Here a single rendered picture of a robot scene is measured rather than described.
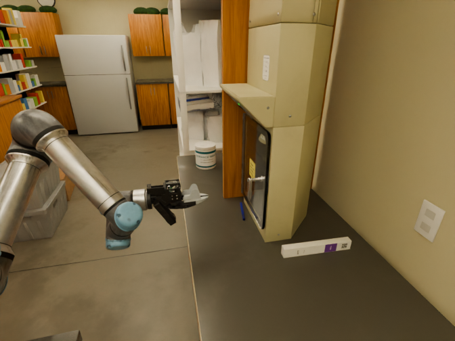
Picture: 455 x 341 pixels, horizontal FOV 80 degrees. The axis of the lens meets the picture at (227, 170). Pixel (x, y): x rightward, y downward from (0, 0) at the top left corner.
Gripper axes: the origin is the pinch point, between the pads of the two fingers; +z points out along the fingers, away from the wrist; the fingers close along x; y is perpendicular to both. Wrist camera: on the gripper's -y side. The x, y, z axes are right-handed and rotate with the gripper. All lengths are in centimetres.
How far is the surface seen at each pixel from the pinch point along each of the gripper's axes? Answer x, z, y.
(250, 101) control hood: -5.1, 14.7, 35.3
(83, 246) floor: 131, -96, -115
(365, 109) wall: 8, 66, 28
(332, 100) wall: 31, 66, 27
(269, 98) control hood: -5.1, 20.8, 36.1
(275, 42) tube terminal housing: -2, 23, 52
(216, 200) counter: 30.7, 9.4, -20.4
